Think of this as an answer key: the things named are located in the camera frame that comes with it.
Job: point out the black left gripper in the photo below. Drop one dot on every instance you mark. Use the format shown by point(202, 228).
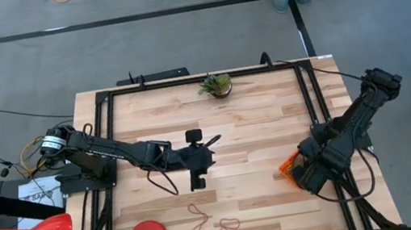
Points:
point(197, 159)

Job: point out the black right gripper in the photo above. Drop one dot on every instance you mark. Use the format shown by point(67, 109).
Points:
point(310, 174)

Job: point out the orange plastic mesh bin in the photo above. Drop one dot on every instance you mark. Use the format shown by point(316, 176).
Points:
point(287, 168)

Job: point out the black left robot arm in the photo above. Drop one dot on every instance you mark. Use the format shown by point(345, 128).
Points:
point(113, 151)

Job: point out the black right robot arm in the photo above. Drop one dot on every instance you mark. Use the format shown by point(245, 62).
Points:
point(357, 117)

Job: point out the potted succulent plant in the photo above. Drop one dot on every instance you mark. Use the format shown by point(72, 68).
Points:
point(217, 85)

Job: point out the black box with antennas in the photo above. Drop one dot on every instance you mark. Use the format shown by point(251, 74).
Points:
point(159, 75)

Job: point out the white paper sheet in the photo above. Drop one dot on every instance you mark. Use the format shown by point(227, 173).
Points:
point(34, 197)

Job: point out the small black plug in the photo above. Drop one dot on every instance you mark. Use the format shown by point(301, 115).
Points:
point(4, 172)

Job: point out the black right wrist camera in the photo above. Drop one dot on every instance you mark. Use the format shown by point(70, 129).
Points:
point(308, 147)

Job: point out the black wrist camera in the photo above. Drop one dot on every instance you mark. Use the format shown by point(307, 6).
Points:
point(194, 135)
point(308, 147)

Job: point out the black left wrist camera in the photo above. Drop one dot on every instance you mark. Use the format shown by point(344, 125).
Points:
point(194, 135)

